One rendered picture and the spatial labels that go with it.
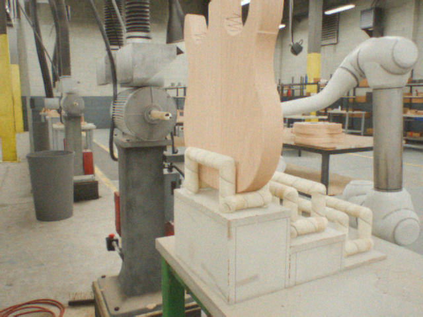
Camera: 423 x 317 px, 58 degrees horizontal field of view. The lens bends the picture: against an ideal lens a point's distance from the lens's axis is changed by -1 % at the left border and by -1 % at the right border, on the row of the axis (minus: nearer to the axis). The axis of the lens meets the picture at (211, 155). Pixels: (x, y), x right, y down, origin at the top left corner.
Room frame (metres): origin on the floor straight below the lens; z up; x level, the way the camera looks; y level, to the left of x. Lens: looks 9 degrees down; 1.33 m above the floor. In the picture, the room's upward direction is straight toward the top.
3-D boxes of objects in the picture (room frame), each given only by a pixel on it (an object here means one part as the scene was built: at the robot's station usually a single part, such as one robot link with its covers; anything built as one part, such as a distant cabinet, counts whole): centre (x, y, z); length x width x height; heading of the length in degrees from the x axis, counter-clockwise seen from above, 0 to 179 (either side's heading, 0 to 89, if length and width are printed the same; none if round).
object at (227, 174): (0.73, -0.03, 1.15); 0.03 x 0.03 x 0.09
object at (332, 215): (0.96, -0.27, 1.04); 0.20 x 0.03 x 0.03; 28
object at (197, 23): (0.94, 0.03, 1.48); 0.07 x 0.04 x 0.09; 28
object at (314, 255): (0.90, -0.17, 0.98); 0.27 x 0.16 x 0.09; 29
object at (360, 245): (0.89, -0.36, 0.96); 0.11 x 0.03 x 0.03; 119
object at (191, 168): (0.88, 0.05, 1.15); 0.03 x 0.03 x 0.09
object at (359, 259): (0.97, -0.31, 0.94); 0.27 x 0.15 x 0.01; 29
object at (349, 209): (1.00, -0.35, 1.04); 0.20 x 0.03 x 0.03; 28
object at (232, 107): (0.83, -0.03, 1.33); 0.35 x 0.04 x 0.40; 28
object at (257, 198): (0.74, -0.07, 1.12); 0.11 x 0.03 x 0.03; 119
